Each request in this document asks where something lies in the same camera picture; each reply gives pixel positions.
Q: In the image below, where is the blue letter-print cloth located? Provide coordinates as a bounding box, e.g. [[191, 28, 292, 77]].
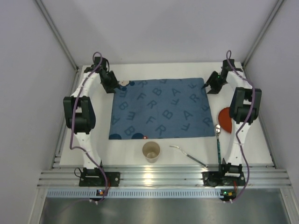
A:
[[109, 77, 214, 140]]

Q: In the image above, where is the beige plastic cup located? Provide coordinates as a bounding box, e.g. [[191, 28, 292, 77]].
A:
[[142, 141, 161, 163]]

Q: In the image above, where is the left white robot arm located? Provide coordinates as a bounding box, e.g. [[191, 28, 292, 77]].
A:
[[63, 52, 120, 170]]

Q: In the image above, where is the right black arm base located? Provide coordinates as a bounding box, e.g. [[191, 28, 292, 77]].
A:
[[202, 171, 245, 187]]

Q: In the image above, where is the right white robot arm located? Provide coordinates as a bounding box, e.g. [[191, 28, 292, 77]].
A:
[[202, 59, 262, 166]]

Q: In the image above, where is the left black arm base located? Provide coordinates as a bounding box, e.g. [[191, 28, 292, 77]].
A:
[[79, 169, 121, 187]]

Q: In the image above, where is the red plastic plate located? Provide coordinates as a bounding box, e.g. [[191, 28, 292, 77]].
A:
[[218, 107, 232, 133]]

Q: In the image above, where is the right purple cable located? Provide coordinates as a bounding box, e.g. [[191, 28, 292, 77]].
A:
[[225, 50, 255, 203]]

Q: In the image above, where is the metal spoon green handle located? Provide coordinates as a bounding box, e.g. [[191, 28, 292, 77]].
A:
[[214, 124, 221, 164]]

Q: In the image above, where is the left aluminium frame post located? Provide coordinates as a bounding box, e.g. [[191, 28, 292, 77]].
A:
[[34, 0, 81, 70]]

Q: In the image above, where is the aluminium frame post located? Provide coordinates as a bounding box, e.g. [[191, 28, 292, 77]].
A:
[[34, 0, 81, 70], [242, 0, 286, 67]]

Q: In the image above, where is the right aluminium frame post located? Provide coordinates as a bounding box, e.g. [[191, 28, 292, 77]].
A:
[[242, 0, 286, 67]]

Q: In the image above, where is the aluminium mounting rail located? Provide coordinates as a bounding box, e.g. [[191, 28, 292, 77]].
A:
[[37, 165, 292, 189]]

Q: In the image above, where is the slotted grey cable duct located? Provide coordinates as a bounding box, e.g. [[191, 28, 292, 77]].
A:
[[47, 189, 235, 198]]

